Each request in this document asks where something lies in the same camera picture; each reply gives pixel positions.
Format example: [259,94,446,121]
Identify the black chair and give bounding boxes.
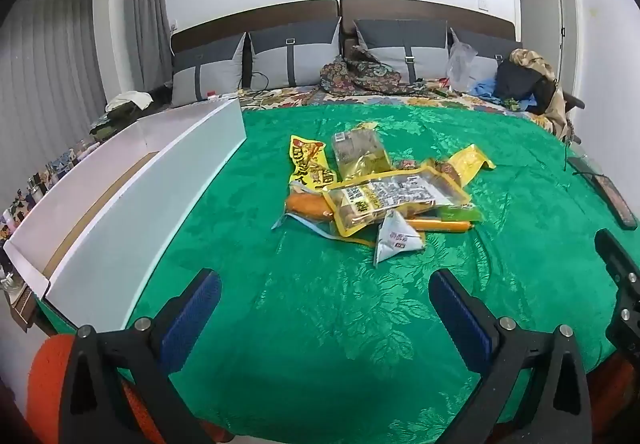
[560,92,586,145]

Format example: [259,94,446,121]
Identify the clear packet brown snack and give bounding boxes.
[432,160,463,185]

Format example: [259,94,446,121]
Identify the dark camouflage cloth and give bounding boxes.
[89,104,146,137]

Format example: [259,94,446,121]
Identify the yellow printed snack packet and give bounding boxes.
[288,134,331,192]

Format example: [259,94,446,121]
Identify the dark floral cloth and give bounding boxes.
[319,44,403,98]

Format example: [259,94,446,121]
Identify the grey headboard pillows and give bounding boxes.
[170,0,342,56]

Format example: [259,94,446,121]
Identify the brown headboard panel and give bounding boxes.
[340,0,523,50]

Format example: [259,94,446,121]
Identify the clear plastic bag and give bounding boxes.
[446,41,482,92]

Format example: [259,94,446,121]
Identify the large clear yellow-edged snack packet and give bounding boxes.
[321,163,472,238]

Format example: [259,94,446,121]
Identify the floral bed sheet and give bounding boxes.
[237,83,571,140]

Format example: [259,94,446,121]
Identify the gold clear snack packet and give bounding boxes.
[331,121,390,181]

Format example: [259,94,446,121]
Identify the black smartphone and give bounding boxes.
[591,173,640,231]

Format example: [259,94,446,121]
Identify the long white cardboard box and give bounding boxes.
[2,97,247,332]

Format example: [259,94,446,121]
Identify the blue cloth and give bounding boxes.
[472,78,538,114]

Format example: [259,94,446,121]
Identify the green patterned blanket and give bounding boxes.
[37,103,640,437]

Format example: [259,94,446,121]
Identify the clear packet with orange sausage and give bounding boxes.
[271,191,335,240]

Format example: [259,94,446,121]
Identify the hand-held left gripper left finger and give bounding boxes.
[60,268,223,444]

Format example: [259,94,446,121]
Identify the white sheer curtain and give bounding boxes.
[0,0,108,220]

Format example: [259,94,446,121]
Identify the green fish snack packet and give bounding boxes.
[435,203,485,225]

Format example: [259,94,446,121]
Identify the grey headboard cushion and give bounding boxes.
[450,27,523,85]
[248,19,342,89]
[352,18,449,81]
[171,32,248,106]

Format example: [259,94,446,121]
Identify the orange sausage stick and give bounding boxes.
[407,218,473,233]

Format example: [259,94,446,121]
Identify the white triangular snack packet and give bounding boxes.
[373,211,427,267]

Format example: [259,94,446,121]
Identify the row of small bottles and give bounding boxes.
[0,137,103,255]

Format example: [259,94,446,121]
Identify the white door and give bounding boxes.
[517,0,568,50]

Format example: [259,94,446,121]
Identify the white cloth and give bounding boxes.
[106,91,153,113]

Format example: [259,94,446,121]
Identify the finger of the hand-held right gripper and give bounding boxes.
[595,228,640,350]

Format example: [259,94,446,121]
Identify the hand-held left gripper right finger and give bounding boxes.
[429,268,593,444]

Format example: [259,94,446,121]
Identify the pile of clothes and bag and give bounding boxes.
[509,48,576,140]

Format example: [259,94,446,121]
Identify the black bag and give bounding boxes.
[496,58,553,101]

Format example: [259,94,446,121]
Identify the long yellow snack packet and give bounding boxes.
[446,144,497,186]

